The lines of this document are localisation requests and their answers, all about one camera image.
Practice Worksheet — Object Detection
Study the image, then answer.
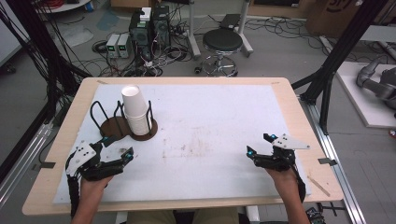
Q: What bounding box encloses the thin wooden stick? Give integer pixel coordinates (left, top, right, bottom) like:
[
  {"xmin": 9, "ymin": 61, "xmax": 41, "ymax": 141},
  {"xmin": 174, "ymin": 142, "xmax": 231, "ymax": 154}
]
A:
[{"xmin": 306, "ymin": 175, "xmax": 332, "ymax": 198}]

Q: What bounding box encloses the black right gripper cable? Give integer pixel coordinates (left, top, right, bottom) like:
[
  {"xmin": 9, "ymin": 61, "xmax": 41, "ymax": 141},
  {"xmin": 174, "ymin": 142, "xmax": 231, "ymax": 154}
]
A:
[{"xmin": 291, "ymin": 166, "xmax": 307, "ymax": 203}]

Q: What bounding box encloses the black round stool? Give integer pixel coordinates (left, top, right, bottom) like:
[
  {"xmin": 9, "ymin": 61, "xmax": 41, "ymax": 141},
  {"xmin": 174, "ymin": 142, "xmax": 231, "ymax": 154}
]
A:
[{"xmin": 201, "ymin": 28, "xmax": 244, "ymax": 77}]

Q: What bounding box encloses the small white box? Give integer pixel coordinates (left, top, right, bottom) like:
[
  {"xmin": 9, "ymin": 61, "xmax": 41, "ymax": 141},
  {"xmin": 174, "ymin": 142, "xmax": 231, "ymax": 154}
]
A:
[{"xmin": 139, "ymin": 7, "xmax": 153, "ymax": 22}]

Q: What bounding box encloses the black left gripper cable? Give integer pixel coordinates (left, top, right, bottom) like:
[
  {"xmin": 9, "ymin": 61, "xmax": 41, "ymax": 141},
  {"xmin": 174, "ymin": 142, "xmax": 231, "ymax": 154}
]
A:
[{"xmin": 65, "ymin": 169, "xmax": 82, "ymax": 219}]

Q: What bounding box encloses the person's left hand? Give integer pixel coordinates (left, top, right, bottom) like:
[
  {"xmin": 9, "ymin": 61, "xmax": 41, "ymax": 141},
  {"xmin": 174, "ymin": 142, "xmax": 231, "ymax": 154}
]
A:
[{"xmin": 80, "ymin": 175, "xmax": 115, "ymax": 194}]

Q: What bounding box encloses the white floor board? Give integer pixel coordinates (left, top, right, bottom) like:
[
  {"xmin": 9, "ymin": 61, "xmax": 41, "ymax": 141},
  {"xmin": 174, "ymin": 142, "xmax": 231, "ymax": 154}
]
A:
[{"xmin": 335, "ymin": 61, "xmax": 396, "ymax": 130}]

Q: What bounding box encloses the black metal frame post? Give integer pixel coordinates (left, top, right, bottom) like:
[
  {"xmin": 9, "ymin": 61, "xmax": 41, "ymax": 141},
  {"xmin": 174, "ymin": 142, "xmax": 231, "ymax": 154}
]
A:
[
  {"xmin": 0, "ymin": 0, "xmax": 92, "ymax": 185},
  {"xmin": 290, "ymin": 0, "xmax": 390, "ymax": 135}
]

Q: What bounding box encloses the small black electronic device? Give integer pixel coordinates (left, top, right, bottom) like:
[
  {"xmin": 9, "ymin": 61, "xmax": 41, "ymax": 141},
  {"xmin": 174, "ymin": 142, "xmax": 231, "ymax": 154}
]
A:
[{"xmin": 305, "ymin": 206, "xmax": 327, "ymax": 224}]

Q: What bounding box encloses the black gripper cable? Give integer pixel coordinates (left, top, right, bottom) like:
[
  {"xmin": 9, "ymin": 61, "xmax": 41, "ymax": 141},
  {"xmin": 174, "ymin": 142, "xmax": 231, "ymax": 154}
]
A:
[
  {"xmin": 291, "ymin": 166, "xmax": 307, "ymax": 203},
  {"xmin": 65, "ymin": 169, "xmax": 82, "ymax": 219}
]

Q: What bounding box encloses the black tape strip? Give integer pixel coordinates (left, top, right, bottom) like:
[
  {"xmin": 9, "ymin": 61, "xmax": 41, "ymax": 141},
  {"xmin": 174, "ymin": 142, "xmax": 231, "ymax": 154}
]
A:
[
  {"xmin": 32, "ymin": 161, "xmax": 57, "ymax": 172},
  {"xmin": 318, "ymin": 157, "xmax": 338, "ymax": 167}
]

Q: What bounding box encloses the aluminium floor rail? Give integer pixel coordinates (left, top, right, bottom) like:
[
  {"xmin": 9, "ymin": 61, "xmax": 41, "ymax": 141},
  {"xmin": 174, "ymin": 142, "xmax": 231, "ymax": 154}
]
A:
[
  {"xmin": 0, "ymin": 120, "xmax": 54, "ymax": 209},
  {"xmin": 299, "ymin": 95, "xmax": 368, "ymax": 224}
]

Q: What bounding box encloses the white table mat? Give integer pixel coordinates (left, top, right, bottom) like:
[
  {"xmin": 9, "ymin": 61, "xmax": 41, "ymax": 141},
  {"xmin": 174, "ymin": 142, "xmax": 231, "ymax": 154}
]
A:
[{"xmin": 51, "ymin": 83, "xmax": 313, "ymax": 205}]

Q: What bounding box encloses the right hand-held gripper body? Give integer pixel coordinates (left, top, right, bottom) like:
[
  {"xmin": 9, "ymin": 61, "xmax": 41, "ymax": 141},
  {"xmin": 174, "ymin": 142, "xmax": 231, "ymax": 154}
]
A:
[{"xmin": 253, "ymin": 133, "xmax": 311, "ymax": 173}]

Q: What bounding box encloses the black flat device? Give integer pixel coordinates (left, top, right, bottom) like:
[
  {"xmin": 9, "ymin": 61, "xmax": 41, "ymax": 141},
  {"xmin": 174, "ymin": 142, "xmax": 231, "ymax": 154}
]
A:
[{"xmin": 219, "ymin": 13, "xmax": 241, "ymax": 31}]

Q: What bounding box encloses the cardboard box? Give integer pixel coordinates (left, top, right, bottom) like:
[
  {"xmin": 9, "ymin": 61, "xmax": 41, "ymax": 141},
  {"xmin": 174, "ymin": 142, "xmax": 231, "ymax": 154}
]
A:
[{"xmin": 305, "ymin": 0, "xmax": 390, "ymax": 39}]

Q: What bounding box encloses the black computer tower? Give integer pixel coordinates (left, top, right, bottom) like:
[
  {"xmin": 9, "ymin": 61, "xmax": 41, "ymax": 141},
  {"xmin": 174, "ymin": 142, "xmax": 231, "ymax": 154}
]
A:
[
  {"xmin": 128, "ymin": 11, "xmax": 154, "ymax": 61},
  {"xmin": 151, "ymin": 5, "xmax": 172, "ymax": 49}
]

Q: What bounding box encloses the white paper cup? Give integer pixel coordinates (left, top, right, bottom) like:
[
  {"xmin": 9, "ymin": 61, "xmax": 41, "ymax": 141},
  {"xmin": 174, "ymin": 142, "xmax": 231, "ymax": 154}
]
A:
[
  {"xmin": 124, "ymin": 109, "xmax": 153, "ymax": 136},
  {"xmin": 120, "ymin": 84, "xmax": 149, "ymax": 119}
]

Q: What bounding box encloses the grey bench power supply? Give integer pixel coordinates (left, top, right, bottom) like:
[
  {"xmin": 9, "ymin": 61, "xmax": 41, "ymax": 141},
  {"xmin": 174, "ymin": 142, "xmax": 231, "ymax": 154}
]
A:
[
  {"xmin": 106, "ymin": 34, "xmax": 121, "ymax": 59},
  {"xmin": 117, "ymin": 33, "xmax": 134, "ymax": 59}
]

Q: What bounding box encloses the wooden table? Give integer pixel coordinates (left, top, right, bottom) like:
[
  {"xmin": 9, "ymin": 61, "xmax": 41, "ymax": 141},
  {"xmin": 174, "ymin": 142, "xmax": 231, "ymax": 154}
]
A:
[{"xmin": 21, "ymin": 77, "xmax": 346, "ymax": 217}]

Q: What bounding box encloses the person's right hand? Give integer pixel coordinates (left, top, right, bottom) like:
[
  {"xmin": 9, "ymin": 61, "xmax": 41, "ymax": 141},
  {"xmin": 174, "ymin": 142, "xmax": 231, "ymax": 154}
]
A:
[{"xmin": 264, "ymin": 167, "xmax": 299, "ymax": 189}]

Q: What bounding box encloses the white stand leg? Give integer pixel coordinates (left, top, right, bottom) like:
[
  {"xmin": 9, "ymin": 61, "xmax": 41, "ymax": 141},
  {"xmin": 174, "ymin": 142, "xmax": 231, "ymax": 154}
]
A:
[
  {"xmin": 186, "ymin": 0, "xmax": 203, "ymax": 61},
  {"xmin": 237, "ymin": 0, "xmax": 254, "ymax": 58}
]

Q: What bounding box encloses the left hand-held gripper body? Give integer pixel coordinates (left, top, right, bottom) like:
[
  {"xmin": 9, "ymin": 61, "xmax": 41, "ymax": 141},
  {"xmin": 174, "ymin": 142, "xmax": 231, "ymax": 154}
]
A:
[{"xmin": 64, "ymin": 140, "xmax": 126, "ymax": 182}]

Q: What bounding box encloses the black wire cup holder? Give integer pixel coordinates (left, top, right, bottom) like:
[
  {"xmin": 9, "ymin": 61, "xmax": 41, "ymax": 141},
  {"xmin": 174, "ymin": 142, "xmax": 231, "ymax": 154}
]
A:
[{"xmin": 90, "ymin": 99, "xmax": 159, "ymax": 142}]

